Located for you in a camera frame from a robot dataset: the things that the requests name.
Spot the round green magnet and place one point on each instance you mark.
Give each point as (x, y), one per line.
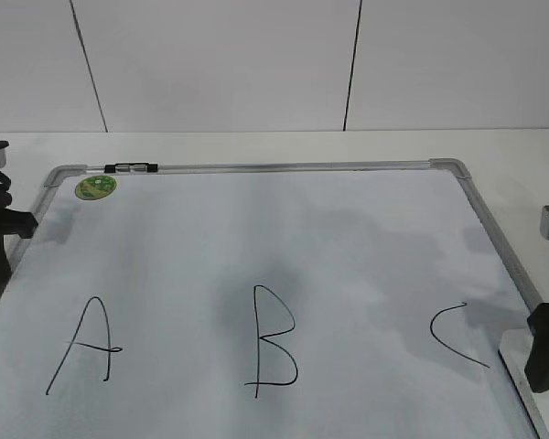
(95, 187)

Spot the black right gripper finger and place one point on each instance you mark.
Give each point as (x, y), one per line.
(537, 365)

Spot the white board with grey frame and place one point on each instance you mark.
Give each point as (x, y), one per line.
(362, 300)

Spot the white whiteboard eraser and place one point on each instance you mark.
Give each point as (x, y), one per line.
(514, 349)

